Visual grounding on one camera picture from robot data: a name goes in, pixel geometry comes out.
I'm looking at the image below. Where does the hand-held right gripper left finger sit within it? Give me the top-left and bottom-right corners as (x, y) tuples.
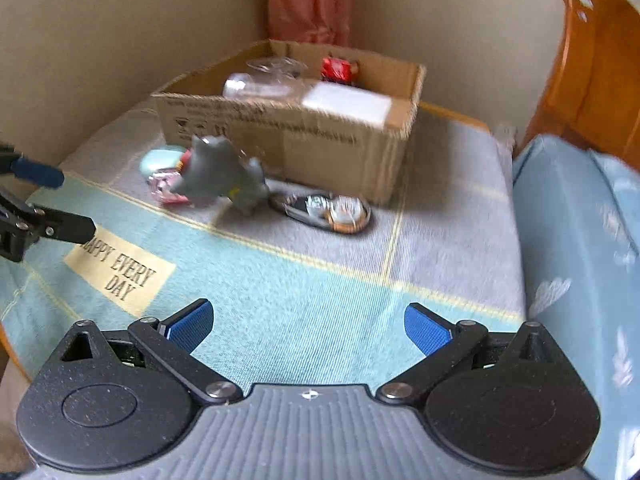
(44, 299), (244, 407)

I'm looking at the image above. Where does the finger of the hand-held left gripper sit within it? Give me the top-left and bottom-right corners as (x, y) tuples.
(0, 144), (65, 189)
(0, 187), (97, 262)

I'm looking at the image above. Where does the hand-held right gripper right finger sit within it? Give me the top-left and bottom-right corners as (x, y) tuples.
(375, 304), (576, 407)

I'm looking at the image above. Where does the grey elephant toy figure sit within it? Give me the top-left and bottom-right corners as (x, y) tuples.
(172, 134), (271, 216)

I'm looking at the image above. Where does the brown cardboard box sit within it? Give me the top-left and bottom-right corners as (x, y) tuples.
(151, 39), (427, 206)

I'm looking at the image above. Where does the tall clear plastic jar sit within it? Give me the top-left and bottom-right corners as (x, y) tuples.
(222, 72), (302, 102)

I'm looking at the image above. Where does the white plastic bottle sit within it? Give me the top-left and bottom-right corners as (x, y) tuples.
(301, 81), (393, 126)

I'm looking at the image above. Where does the round clear plastic lid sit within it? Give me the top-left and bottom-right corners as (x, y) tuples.
(245, 57), (307, 77)

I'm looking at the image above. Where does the red toy train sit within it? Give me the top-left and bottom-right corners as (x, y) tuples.
(320, 56), (361, 85)

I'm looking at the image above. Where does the small pink plastic item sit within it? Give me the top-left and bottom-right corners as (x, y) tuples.
(149, 170), (192, 206)

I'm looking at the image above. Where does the mint green oval case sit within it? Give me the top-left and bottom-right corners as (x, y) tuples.
(139, 146), (187, 181)

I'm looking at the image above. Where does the checkered blue grey tablecloth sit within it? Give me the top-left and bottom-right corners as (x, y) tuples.
(0, 105), (526, 396)

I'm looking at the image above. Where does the blue floral bed sheet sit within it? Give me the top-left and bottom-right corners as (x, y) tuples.
(512, 132), (640, 480)

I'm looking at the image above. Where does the wooden bed headboard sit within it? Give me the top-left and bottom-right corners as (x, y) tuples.
(522, 0), (640, 171)

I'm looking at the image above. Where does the pink beige curtain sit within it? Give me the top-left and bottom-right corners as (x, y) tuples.
(265, 0), (353, 48)

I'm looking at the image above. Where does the white wall socket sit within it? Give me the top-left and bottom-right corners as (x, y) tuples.
(495, 122), (517, 150)

